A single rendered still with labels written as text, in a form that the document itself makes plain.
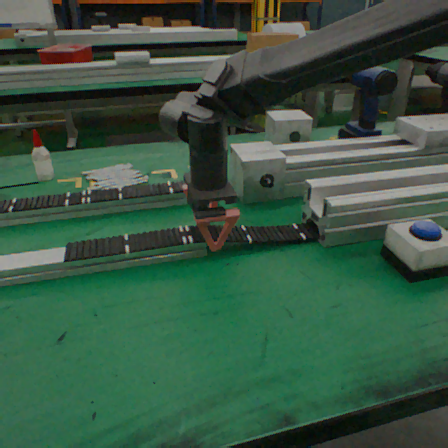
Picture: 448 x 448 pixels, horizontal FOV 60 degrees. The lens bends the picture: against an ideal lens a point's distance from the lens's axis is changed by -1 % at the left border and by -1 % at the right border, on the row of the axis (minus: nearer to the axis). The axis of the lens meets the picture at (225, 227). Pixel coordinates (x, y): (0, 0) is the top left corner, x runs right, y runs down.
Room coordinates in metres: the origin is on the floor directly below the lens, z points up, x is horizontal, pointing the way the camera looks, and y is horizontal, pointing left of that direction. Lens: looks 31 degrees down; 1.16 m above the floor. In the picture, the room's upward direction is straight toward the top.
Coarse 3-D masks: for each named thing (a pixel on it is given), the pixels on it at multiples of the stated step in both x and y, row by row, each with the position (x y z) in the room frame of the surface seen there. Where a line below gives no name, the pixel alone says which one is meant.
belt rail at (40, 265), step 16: (0, 256) 0.48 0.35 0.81; (16, 256) 0.48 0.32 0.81; (32, 256) 0.48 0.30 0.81; (48, 256) 0.48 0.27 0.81; (112, 256) 0.49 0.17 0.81; (128, 256) 0.50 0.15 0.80; (144, 256) 0.51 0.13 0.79; (160, 256) 0.51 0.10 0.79; (176, 256) 0.52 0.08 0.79; (192, 256) 0.52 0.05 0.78; (0, 272) 0.45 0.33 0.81; (16, 272) 0.45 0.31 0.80; (32, 272) 0.46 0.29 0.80; (48, 272) 0.47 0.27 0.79; (64, 272) 0.47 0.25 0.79; (80, 272) 0.48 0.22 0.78; (96, 272) 0.48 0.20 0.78
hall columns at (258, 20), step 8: (256, 0) 6.55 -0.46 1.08; (264, 0) 6.43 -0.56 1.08; (272, 0) 6.47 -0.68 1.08; (256, 8) 6.54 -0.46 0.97; (264, 8) 6.43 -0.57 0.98; (272, 8) 6.47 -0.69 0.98; (256, 16) 6.53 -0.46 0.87; (264, 16) 6.44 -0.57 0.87; (272, 16) 6.47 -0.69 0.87; (256, 24) 6.51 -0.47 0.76; (264, 24) 6.44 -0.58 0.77
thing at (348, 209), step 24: (432, 168) 0.70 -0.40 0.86; (312, 192) 0.62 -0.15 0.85; (336, 192) 0.63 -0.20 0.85; (360, 192) 0.65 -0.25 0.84; (384, 192) 0.59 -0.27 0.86; (408, 192) 0.59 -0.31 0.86; (432, 192) 0.60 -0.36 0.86; (312, 216) 0.61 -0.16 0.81; (336, 216) 0.55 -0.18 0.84; (360, 216) 0.57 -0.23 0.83; (384, 216) 0.58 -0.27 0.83; (408, 216) 0.60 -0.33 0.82; (432, 216) 0.61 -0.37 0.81; (336, 240) 0.56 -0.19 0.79; (360, 240) 0.57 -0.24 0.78
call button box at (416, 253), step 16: (400, 224) 0.53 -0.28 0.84; (384, 240) 0.53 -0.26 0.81; (400, 240) 0.50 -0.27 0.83; (416, 240) 0.48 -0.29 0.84; (432, 240) 0.48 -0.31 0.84; (384, 256) 0.52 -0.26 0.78; (400, 256) 0.49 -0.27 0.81; (416, 256) 0.46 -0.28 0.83; (432, 256) 0.46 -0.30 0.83; (400, 272) 0.48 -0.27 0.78; (416, 272) 0.46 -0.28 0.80; (432, 272) 0.46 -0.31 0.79
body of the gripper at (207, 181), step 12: (192, 156) 0.53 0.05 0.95; (216, 156) 0.53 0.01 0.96; (192, 168) 0.53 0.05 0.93; (204, 168) 0.52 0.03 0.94; (216, 168) 0.53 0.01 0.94; (192, 180) 0.54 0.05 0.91; (204, 180) 0.52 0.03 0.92; (216, 180) 0.53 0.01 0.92; (228, 180) 0.56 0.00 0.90; (192, 192) 0.52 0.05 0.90; (204, 192) 0.52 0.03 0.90; (216, 192) 0.52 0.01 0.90; (228, 192) 0.52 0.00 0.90; (204, 204) 0.50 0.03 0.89
